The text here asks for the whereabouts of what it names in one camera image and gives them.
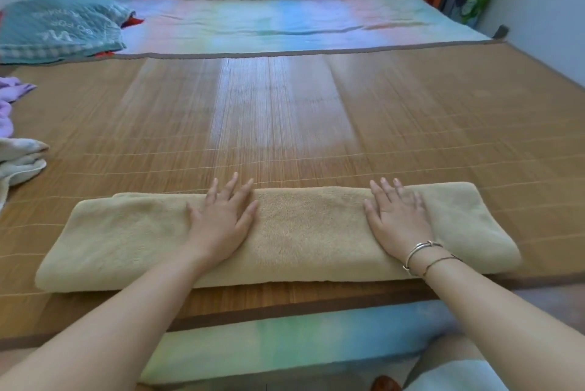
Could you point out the orange slipper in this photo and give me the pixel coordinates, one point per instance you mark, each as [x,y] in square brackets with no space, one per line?
[386,384]

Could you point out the person's left forearm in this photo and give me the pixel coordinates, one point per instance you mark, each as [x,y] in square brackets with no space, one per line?
[91,336]

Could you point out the person's left hand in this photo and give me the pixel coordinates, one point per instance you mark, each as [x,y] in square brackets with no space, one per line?
[221,226]

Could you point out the purple towel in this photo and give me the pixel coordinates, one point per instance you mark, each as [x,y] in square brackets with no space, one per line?
[11,94]

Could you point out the person's right hand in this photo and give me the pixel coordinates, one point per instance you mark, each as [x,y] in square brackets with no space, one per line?
[400,226]

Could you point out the red cloth under pillow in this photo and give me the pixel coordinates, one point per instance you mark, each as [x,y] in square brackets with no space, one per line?
[131,20]

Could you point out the person's white garment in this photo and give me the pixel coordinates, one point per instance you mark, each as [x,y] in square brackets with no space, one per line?
[457,379]

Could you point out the person's right forearm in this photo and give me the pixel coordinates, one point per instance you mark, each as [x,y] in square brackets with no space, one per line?
[512,326]

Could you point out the plain tan towel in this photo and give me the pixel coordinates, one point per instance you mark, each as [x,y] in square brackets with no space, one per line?
[301,235]

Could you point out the beige white patterned towel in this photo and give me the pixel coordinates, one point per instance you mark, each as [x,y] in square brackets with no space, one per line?
[18,162]

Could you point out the brown bamboo sleeping mat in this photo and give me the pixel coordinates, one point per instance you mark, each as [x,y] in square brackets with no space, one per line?
[411,121]

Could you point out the dark wall socket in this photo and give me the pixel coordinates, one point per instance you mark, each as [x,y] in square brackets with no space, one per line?
[501,31]

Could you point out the teal quilted pillow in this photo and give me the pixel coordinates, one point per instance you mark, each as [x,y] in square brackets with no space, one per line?
[59,25]

